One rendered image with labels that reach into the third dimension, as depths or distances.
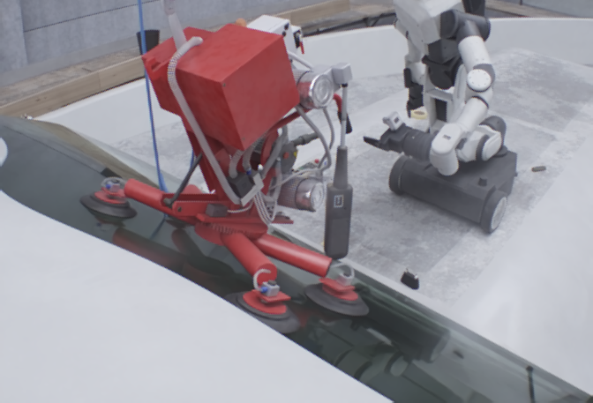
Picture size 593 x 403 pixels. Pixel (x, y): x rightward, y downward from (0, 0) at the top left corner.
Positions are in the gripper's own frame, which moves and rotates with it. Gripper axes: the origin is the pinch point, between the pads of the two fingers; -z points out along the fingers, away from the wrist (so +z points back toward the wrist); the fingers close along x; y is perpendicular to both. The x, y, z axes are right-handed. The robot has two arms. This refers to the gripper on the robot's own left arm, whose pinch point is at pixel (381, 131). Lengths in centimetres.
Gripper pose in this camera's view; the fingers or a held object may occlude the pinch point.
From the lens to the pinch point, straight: 176.9
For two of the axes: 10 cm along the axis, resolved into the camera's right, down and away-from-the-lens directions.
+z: 7.3, 3.2, -6.0
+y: -2.0, -7.5, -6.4
